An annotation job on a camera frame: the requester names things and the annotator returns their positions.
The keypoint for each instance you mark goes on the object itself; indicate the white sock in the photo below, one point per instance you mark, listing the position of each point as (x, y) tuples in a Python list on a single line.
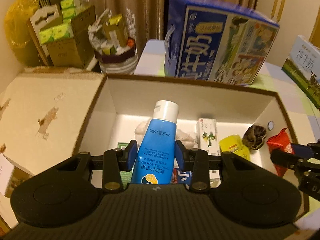
[(189, 139)]

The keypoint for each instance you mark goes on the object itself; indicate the blue hand cream tube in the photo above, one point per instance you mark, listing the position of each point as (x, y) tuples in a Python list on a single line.
[(156, 154)]

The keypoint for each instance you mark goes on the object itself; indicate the cardboard box with green tissues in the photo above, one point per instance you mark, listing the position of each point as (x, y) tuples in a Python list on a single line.
[(60, 33)]

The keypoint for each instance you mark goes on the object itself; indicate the large blue milk carton box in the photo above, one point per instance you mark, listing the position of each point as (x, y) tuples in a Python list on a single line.
[(216, 41)]

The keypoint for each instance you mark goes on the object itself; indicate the red packet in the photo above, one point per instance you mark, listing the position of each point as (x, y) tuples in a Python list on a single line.
[(281, 142)]

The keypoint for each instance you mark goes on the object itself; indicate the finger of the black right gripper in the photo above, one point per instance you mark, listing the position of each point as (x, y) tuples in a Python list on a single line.
[(293, 162), (311, 150)]

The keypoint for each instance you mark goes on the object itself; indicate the blue white card case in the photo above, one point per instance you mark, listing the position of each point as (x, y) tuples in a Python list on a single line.
[(180, 177)]

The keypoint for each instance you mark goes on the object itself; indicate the brown cardboard storage box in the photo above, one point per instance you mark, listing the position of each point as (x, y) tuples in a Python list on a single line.
[(122, 101)]

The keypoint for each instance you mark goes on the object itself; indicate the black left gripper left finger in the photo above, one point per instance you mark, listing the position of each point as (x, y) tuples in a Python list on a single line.
[(116, 161)]

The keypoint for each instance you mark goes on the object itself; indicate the light blue milk gift box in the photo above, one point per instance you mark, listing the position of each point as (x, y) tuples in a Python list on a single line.
[(302, 66)]

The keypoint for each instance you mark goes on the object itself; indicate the green medicine box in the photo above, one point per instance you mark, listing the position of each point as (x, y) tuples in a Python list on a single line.
[(125, 174)]

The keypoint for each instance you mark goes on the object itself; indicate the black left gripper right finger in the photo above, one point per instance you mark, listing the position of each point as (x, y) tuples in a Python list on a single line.
[(196, 161)]

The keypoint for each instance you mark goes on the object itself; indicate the checkered bed sheet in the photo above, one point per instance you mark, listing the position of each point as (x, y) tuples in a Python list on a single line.
[(303, 114)]

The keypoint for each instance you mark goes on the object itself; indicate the white ointment box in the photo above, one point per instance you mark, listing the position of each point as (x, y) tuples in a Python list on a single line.
[(207, 136)]

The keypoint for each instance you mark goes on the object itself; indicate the trash bin with rubbish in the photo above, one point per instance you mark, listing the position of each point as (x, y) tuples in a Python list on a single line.
[(113, 38)]

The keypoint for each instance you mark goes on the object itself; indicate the yellow plastic bag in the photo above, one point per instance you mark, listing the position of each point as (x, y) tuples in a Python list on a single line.
[(15, 22)]

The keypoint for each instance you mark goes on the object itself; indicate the brown hair scrunchie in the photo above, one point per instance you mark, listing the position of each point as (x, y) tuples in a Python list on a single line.
[(254, 137)]

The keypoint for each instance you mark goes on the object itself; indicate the yellow snack packet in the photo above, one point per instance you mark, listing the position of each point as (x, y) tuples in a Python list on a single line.
[(234, 144)]

